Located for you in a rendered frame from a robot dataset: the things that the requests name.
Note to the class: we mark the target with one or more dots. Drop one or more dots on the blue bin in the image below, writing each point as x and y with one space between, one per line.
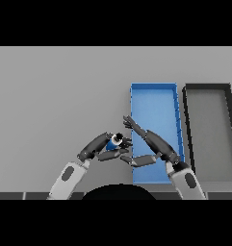
154 128

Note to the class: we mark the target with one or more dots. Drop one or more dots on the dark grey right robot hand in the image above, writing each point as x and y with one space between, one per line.
159 144

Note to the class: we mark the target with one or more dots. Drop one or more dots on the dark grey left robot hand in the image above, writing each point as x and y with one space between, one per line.
95 145

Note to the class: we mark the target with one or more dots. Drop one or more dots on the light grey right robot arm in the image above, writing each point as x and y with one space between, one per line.
186 182

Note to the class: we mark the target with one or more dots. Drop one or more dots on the flat black rounded shape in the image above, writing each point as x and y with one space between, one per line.
119 192

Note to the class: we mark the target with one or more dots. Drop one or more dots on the dark grey bin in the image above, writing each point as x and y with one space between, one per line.
213 131

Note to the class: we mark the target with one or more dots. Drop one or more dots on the blue pipe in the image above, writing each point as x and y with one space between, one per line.
114 142

